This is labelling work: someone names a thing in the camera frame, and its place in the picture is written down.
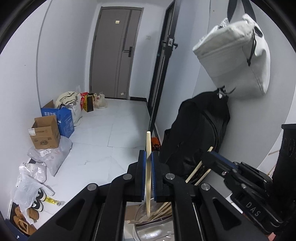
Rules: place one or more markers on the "blue shoe box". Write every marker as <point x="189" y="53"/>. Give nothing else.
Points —
<point x="13" y="234"/>

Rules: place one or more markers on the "black door frame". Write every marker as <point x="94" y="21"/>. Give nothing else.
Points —
<point x="163" y="69"/>

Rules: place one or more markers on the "red bag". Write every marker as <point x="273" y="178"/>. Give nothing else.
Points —
<point x="83" y="99"/>

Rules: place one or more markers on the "cream cloth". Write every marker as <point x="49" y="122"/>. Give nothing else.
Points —
<point x="67" y="98"/>

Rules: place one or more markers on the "grey canvas bag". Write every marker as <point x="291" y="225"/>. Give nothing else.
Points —
<point x="231" y="58"/>

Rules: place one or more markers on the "orange black object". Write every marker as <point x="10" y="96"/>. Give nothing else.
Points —
<point x="155" y="143"/>

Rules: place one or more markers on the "black hanging bag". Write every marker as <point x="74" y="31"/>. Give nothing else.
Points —
<point x="196" y="129"/>

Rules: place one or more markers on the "clear plastic bag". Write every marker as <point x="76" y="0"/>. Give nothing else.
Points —
<point x="25" y="190"/>

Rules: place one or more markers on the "translucent plastic utensil holder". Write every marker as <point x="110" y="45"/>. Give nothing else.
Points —
<point x="152" y="231"/>

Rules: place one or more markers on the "wooden chopstick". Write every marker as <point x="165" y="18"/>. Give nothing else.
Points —
<point x="167" y="211"/>
<point x="161" y="209"/>
<point x="203" y="177"/>
<point x="148" y="162"/>
<point x="194" y="171"/>

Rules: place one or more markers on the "brown cardboard box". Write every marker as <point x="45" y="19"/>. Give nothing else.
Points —
<point x="45" y="134"/>

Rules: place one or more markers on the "black white sneaker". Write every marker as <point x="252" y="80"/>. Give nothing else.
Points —
<point x="37" y="205"/>
<point x="41" y="193"/>

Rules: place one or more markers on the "brown sandal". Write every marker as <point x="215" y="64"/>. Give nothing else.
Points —
<point x="33" y="213"/>
<point x="23" y="226"/>

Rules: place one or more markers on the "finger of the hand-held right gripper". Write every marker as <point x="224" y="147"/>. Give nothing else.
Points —
<point x="226" y="158"/>
<point x="215" y="164"/>

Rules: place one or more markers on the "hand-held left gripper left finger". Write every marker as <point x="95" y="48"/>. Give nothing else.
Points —
<point x="141" y="176"/>

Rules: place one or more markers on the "blue cardboard box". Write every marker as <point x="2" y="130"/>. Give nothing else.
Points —
<point x="66" y="122"/>

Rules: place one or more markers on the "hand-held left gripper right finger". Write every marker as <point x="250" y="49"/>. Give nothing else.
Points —
<point x="156" y="180"/>

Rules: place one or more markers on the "yellow tube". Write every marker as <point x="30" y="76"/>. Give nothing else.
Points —
<point x="53" y="200"/>

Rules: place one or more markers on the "tall white plastic bag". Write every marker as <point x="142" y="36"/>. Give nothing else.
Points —
<point x="75" y="114"/>

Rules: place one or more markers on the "beige plastic bag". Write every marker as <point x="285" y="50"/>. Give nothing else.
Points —
<point x="100" y="102"/>

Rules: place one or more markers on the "white printed plastic bag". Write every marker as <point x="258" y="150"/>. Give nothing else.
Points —
<point x="34" y="171"/>

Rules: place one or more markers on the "grey poly mailer bag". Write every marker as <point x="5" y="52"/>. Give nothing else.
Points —
<point x="55" y="155"/>

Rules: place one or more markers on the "grey door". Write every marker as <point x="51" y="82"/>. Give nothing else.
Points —
<point x="108" y="58"/>

